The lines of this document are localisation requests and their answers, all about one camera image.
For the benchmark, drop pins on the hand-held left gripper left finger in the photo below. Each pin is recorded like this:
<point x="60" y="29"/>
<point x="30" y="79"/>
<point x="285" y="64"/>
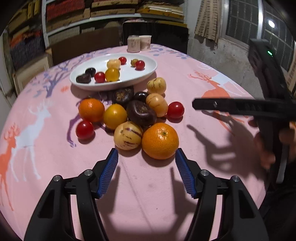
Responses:
<point x="108" y="171"/>

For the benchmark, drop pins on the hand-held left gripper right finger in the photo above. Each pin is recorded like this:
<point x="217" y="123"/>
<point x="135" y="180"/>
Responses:
<point x="183" y="171"/>

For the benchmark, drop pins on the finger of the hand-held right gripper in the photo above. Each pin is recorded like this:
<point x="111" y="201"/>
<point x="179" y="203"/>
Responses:
<point x="231" y="105"/>

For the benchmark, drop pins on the orange mandarin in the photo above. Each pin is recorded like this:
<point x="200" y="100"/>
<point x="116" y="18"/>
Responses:
<point x="160" y="140"/>
<point x="91" y="109"/>

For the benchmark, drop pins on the striped yellow pepino melon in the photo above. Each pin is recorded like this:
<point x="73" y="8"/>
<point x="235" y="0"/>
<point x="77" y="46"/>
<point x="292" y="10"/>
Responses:
<point x="113" y="63"/>
<point x="156" y="85"/>
<point x="128" y="135"/>
<point x="157" y="104"/>

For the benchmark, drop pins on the red cherry tomato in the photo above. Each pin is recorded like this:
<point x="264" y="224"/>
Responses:
<point x="100" y="77"/>
<point x="122" y="60"/>
<point x="175" y="110"/>
<point x="85" y="129"/>
<point x="140" y="65"/>

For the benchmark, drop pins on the yellow tomato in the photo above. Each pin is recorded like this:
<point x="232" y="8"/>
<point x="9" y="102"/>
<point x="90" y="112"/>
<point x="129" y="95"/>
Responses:
<point x="112" y="74"/>
<point x="115" y="116"/>

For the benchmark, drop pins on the dark purple tomato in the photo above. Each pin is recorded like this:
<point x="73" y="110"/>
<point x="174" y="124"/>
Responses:
<point x="83" y="78"/>
<point x="141" y="112"/>
<point x="90" y="71"/>
<point x="140" y="96"/>
<point x="122" y="95"/>

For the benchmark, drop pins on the white oval plate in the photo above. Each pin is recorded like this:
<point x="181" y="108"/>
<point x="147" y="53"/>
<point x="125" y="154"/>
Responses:
<point x="131" y="77"/>

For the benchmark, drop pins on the small yellow pepino melon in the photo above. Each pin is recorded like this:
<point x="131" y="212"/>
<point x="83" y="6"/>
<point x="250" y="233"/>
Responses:
<point x="134" y="62"/>

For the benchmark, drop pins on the person's right hand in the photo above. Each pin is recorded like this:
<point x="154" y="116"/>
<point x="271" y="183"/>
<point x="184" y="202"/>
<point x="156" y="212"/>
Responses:
<point x="262" y="148"/>

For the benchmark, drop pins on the window with mesh grille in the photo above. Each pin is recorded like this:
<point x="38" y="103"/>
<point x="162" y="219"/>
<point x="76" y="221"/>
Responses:
<point x="242" y="20"/>

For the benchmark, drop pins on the checkered beige curtain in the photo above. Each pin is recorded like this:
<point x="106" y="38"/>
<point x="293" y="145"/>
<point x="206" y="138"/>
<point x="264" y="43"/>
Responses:
<point x="208" y="20"/>

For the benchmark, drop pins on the black chair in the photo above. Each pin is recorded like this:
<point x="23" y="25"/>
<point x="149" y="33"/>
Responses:
<point x="166" y="34"/>

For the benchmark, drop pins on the white paper cup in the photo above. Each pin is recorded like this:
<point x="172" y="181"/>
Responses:
<point x="145" y="42"/>

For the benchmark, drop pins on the cream framed cabinet door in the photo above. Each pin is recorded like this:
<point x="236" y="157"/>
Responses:
<point x="30" y="71"/>

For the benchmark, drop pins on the brown cardboard panel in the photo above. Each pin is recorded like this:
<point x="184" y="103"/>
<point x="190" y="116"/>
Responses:
<point x="81" y="46"/>

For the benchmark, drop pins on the pile of mixed patterned boxes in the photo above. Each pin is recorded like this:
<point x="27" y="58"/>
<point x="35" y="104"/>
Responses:
<point x="25" y="51"/>

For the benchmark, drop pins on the stack of tan woven boxes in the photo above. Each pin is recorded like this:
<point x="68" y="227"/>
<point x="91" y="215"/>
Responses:
<point x="113" y="12"/>

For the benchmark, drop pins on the white metal shelving unit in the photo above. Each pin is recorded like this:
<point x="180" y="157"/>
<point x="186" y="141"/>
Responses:
<point x="44" y="18"/>

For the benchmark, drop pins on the large red patterned box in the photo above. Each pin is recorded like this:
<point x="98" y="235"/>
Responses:
<point x="64" y="10"/>

